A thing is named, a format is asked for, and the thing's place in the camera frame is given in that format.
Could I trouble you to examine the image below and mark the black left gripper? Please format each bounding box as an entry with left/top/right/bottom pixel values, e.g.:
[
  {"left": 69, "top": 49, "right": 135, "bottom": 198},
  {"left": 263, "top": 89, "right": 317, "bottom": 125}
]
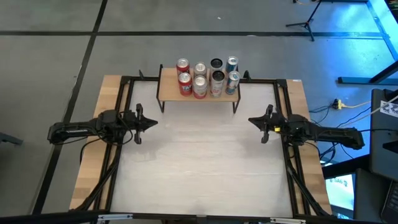
[{"left": 124, "top": 104, "right": 159, "bottom": 144}]

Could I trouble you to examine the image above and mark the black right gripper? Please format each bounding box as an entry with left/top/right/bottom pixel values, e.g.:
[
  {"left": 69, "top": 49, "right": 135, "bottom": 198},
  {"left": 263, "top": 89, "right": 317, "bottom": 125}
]
[{"left": 248, "top": 104, "right": 292, "bottom": 144}]

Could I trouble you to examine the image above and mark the white and red soda can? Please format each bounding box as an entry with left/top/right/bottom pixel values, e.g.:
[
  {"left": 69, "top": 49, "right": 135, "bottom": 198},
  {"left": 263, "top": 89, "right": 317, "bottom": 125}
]
[
  {"left": 192, "top": 74, "right": 208, "bottom": 100},
  {"left": 193, "top": 62, "right": 208, "bottom": 78}
]

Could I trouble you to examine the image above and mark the blue silver Red Bull can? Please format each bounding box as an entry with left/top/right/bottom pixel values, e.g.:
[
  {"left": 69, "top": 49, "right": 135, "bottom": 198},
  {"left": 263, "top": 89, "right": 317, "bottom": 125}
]
[
  {"left": 224, "top": 70, "right": 241, "bottom": 96},
  {"left": 225, "top": 55, "right": 239, "bottom": 74}
]

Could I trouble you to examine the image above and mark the lit monitor screen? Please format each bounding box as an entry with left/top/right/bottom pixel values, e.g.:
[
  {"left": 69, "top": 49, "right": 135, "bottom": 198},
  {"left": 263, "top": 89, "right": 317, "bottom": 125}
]
[{"left": 325, "top": 173, "right": 356, "bottom": 218}]

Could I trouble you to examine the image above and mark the black tripod stand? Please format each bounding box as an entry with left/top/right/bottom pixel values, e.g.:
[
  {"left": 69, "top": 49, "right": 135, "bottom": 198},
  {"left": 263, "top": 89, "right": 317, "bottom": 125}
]
[{"left": 285, "top": 0, "right": 323, "bottom": 42}]

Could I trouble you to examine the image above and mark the printed marker tag paper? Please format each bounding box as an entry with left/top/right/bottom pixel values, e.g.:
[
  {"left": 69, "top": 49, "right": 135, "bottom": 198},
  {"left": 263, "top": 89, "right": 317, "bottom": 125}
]
[{"left": 379, "top": 100, "right": 398, "bottom": 118}]

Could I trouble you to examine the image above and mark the grey chair leg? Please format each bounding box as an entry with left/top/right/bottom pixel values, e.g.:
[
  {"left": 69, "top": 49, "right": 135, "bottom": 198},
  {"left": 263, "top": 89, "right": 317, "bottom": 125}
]
[{"left": 0, "top": 132, "right": 24, "bottom": 146}]

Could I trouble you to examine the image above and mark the dark keyboard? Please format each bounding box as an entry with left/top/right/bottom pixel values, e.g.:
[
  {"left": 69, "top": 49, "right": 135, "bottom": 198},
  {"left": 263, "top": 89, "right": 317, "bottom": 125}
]
[{"left": 381, "top": 180, "right": 398, "bottom": 223}]

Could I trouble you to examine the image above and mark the wooden shelf with black frame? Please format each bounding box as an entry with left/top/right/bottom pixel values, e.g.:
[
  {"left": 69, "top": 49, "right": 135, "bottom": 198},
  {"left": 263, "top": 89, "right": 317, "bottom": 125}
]
[{"left": 156, "top": 63, "right": 242, "bottom": 114}]

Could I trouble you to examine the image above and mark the black metal table frame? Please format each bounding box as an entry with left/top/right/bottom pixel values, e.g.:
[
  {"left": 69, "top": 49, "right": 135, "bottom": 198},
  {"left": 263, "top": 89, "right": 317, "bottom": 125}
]
[{"left": 70, "top": 70, "right": 332, "bottom": 224}]

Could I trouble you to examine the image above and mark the black table power cable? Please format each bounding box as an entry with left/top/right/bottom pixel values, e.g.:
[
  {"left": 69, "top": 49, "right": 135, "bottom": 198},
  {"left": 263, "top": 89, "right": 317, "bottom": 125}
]
[{"left": 80, "top": 138, "right": 108, "bottom": 164}]

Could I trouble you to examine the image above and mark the yellow extension cord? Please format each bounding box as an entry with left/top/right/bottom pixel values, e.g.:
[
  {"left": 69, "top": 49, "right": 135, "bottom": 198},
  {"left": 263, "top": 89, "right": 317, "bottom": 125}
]
[{"left": 331, "top": 98, "right": 373, "bottom": 110}]

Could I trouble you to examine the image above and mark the silver mounting bracket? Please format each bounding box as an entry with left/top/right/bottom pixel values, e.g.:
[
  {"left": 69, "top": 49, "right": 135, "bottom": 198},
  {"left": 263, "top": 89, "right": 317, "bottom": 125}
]
[
  {"left": 97, "top": 213, "right": 134, "bottom": 223},
  {"left": 269, "top": 217, "right": 307, "bottom": 224}
]

